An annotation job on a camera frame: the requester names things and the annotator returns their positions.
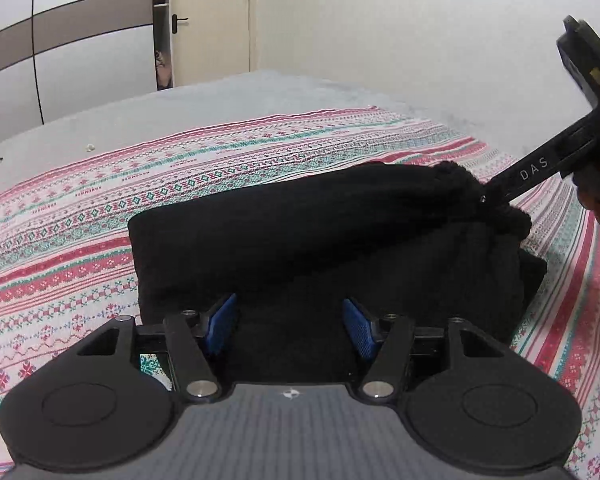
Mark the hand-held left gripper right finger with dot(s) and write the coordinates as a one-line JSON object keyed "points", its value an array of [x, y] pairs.
{"points": [[359, 327]]}

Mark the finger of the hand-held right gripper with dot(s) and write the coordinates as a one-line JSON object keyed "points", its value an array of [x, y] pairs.
{"points": [[530, 172]]}

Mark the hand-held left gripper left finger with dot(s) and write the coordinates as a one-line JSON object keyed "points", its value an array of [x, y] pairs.
{"points": [[222, 325]]}

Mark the white and brown wardrobe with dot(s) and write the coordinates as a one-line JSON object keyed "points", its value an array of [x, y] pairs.
{"points": [[80, 60]]}

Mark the cream door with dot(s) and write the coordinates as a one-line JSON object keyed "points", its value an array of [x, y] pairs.
{"points": [[210, 50]]}

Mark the black pants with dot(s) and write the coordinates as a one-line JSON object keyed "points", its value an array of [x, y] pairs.
{"points": [[305, 240]]}

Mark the red and teal printed blanket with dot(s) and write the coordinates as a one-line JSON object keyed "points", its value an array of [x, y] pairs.
{"points": [[80, 240]]}

